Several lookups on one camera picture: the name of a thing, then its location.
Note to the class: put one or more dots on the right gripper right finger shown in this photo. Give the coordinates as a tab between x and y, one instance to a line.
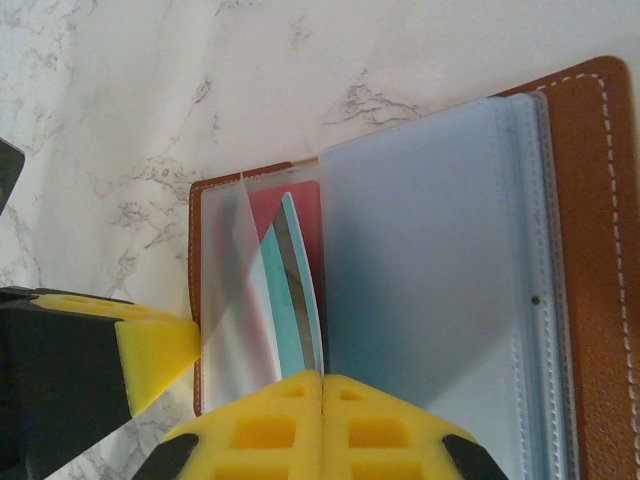
390	435

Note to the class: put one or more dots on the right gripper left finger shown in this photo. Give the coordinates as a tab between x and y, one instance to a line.
260	435

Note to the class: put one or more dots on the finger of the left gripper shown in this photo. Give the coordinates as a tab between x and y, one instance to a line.
75	360

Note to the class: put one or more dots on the red VIP card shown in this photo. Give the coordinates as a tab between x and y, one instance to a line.
306	200

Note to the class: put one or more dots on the brown leather card holder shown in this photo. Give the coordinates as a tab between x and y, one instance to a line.
590	200

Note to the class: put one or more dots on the black plastic card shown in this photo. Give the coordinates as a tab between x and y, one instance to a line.
10	170

